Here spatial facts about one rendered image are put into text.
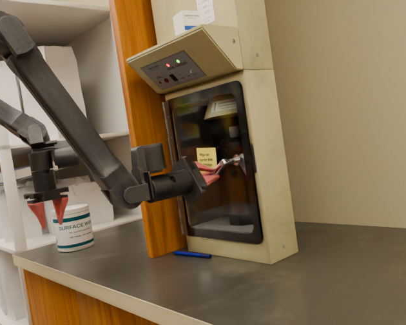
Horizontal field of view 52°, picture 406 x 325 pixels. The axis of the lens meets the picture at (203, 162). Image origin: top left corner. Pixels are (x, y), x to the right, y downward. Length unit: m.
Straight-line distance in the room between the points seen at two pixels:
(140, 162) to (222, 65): 0.30
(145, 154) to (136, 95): 0.38
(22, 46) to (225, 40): 0.43
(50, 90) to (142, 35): 0.52
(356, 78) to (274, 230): 0.54
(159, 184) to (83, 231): 0.70
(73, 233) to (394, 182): 1.06
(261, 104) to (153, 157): 0.31
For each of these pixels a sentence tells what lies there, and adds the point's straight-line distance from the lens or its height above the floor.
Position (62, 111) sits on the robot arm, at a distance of 0.86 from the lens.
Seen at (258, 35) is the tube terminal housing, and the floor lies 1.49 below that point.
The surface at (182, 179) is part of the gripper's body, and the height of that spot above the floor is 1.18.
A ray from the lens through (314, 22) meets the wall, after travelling 1.43.
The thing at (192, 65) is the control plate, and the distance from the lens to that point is 1.05.
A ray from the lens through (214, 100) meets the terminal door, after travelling 1.07.
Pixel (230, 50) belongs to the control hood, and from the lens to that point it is 0.99.
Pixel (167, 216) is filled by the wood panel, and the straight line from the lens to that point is 1.28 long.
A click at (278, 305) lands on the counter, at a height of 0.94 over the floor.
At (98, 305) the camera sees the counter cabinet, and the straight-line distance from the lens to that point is 1.23.
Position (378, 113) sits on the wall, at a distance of 1.31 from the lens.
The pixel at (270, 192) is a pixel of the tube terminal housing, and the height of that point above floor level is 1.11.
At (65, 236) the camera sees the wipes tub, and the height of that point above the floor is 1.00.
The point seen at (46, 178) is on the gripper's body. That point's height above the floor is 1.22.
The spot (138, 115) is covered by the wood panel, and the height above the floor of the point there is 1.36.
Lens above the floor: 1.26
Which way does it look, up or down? 3 degrees down
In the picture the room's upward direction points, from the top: 8 degrees counter-clockwise
